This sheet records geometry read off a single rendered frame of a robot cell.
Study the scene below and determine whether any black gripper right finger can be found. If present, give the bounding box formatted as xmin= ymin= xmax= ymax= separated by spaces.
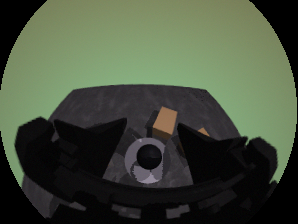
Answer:
xmin=177 ymin=123 xmax=249 ymax=184

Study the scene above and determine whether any french press coffee maker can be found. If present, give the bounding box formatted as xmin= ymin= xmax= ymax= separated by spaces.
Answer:
xmin=125 ymin=127 xmax=170 ymax=184

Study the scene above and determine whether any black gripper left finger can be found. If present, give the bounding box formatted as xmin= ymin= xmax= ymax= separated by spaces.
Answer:
xmin=53 ymin=117 xmax=126 ymax=179

